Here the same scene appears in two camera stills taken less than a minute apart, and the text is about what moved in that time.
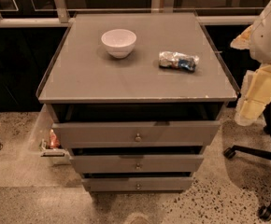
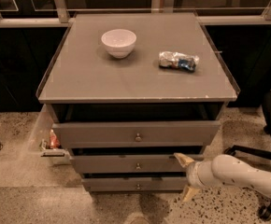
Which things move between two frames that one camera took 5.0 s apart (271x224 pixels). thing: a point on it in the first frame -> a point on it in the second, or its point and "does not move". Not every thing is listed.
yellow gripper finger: (260, 86) -> (190, 192)
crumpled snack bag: (178, 60) does not move
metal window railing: (61, 15) does not move
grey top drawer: (138, 133) does not move
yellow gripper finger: (244, 40) -> (182, 160)
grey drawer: (136, 163) does not move
